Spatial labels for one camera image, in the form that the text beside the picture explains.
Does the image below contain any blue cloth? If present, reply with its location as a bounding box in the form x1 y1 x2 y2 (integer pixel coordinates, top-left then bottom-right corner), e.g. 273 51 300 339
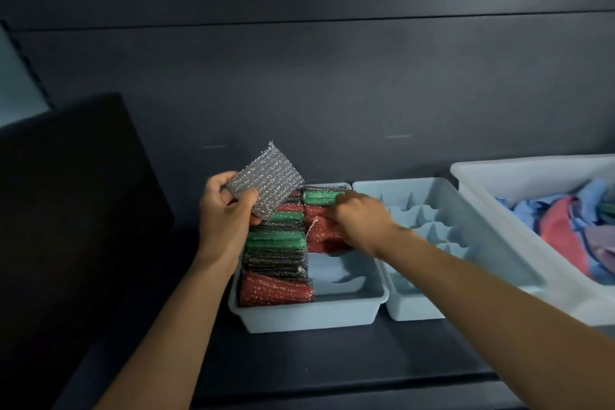
495 179 615 286

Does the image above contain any light blue divided tray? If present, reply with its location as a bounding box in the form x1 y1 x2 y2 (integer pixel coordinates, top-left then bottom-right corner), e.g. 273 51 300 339
352 177 546 322

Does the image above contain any silver glitter scrub sponge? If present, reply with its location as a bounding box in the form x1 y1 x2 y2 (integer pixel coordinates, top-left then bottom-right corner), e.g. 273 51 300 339
226 141 306 220

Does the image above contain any white plastic bin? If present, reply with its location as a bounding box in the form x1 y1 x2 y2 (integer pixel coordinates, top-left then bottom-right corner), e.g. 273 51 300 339
450 154 615 327

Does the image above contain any person's right hand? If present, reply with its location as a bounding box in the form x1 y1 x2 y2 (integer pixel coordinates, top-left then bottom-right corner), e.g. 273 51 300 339
328 192 400 260

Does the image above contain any red glitter scrub sponge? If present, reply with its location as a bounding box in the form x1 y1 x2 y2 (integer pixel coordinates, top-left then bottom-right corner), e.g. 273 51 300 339
306 216 357 255

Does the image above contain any light blue plastic tray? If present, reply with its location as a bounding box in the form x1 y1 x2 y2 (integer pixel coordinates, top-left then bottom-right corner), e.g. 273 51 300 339
228 182 390 334

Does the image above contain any person's left hand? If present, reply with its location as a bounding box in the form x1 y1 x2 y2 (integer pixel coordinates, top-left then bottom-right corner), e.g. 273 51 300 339
198 171 263 262

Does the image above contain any row of packed scouring pads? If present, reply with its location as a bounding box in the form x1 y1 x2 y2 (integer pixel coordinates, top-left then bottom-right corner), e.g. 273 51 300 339
238 186 349 308

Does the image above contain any pink cloth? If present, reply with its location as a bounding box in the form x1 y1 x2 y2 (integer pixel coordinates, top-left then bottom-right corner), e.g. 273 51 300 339
538 196 595 279

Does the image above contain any purple cloth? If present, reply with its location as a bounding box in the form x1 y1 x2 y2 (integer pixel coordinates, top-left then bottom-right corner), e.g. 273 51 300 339
583 225 615 276

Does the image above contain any person's left forearm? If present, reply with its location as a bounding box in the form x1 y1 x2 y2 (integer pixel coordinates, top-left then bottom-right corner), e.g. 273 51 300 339
94 249 241 410

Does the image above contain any person's right forearm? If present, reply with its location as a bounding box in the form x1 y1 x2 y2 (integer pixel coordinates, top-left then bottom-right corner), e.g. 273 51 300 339
380 226 615 410

